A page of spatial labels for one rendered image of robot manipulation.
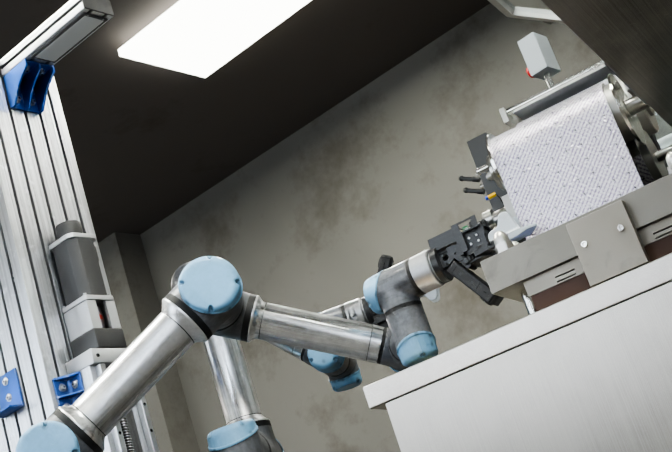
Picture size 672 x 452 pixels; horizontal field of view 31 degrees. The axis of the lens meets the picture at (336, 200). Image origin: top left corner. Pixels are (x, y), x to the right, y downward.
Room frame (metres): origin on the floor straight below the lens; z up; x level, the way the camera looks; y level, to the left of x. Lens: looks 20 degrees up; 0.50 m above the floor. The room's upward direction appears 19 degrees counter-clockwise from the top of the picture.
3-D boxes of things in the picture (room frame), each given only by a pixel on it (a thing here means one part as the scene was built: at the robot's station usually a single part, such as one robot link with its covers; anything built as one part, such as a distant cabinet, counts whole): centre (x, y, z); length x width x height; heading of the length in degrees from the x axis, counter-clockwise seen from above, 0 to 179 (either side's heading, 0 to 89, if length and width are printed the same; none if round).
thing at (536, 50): (2.71, -0.58, 1.66); 0.07 x 0.07 x 0.10; 55
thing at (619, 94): (2.12, -0.57, 1.25); 0.15 x 0.01 x 0.15; 157
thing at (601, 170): (2.12, -0.42, 1.11); 0.23 x 0.01 x 0.18; 67
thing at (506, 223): (2.14, -0.29, 1.12); 0.09 x 0.03 x 0.06; 58
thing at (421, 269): (2.24, -0.13, 1.11); 0.08 x 0.05 x 0.08; 157
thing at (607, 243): (1.90, -0.39, 0.97); 0.10 x 0.03 x 0.11; 67
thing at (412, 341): (2.29, -0.05, 1.01); 0.11 x 0.08 x 0.11; 9
